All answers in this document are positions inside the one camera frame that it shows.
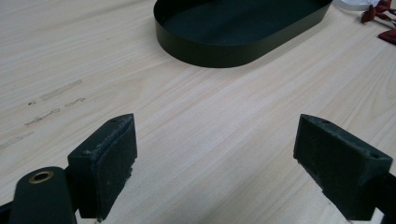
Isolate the dark red dried flower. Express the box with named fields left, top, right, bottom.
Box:
left=361, top=0, right=396, bottom=46

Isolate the white round lid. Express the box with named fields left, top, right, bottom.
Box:
left=332, top=0, right=381, bottom=12

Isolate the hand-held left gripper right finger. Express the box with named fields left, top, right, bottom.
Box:
left=292, top=113, right=394, bottom=221

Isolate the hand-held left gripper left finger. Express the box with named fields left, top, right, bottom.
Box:
left=66, top=113, right=138, bottom=223

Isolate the dark green oval tray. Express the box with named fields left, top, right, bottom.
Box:
left=152, top=0, right=334, bottom=69

